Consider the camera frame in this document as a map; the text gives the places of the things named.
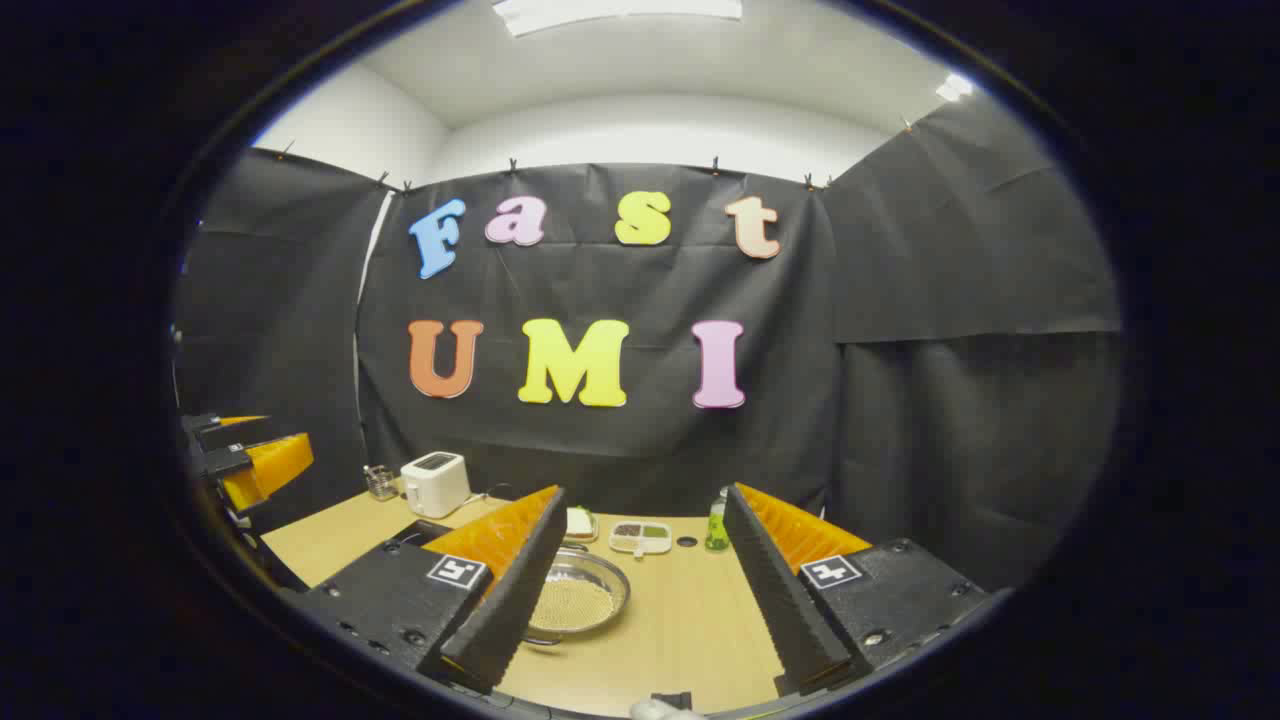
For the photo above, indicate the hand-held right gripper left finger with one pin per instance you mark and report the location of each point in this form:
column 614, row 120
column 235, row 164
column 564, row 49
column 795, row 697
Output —
column 505, row 610

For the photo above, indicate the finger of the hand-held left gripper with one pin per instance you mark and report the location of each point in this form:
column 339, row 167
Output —
column 265, row 470
column 235, row 435

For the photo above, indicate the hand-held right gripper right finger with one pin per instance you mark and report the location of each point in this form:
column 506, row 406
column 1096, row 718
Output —
column 785, row 610

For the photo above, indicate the pile of soybeans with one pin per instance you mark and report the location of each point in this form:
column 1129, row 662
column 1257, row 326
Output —
column 572, row 605

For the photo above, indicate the stainless steel pot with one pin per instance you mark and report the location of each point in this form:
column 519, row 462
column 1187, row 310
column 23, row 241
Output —
column 600, row 575

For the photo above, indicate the black induction cooktop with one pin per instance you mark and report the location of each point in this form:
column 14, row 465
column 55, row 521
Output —
column 425, row 532

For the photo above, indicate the small plate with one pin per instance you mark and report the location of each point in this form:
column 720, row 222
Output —
column 582, row 539

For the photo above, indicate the green drink bottle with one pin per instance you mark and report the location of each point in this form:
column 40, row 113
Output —
column 717, row 530

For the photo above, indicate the white toaster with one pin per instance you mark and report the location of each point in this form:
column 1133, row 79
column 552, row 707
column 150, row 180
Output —
column 435, row 485

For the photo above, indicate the black table edge pad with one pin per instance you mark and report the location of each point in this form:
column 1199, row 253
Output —
column 670, row 700

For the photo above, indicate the white divided grain tray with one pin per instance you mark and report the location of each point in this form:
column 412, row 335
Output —
column 640, row 538

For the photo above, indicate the black backdrop cloth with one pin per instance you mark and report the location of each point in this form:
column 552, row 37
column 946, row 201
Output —
column 900, row 400

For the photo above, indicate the small ceiling light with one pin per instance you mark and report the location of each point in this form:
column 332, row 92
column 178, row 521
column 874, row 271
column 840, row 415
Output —
column 954, row 86

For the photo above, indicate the long ceiling light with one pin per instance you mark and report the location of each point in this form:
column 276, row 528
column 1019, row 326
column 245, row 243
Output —
column 620, row 10

